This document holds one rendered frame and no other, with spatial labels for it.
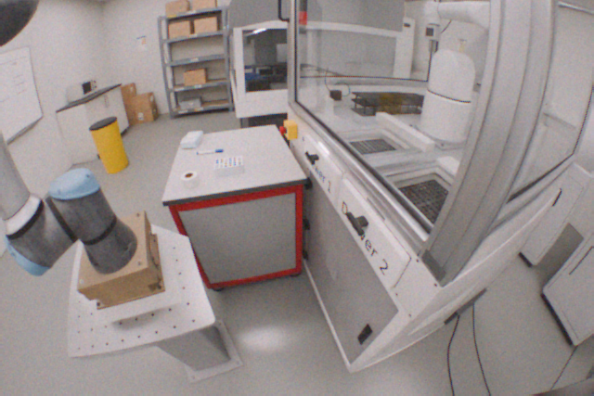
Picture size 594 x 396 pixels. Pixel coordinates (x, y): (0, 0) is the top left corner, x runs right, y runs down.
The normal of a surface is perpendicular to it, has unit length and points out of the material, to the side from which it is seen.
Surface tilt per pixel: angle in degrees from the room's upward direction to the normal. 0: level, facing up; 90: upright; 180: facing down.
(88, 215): 91
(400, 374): 0
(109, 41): 90
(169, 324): 0
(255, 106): 90
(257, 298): 0
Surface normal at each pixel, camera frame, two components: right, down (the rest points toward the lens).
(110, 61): 0.18, 0.53
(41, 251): 0.92, 0.23
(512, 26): -0.96, 0.15
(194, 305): 0.00, -0.84
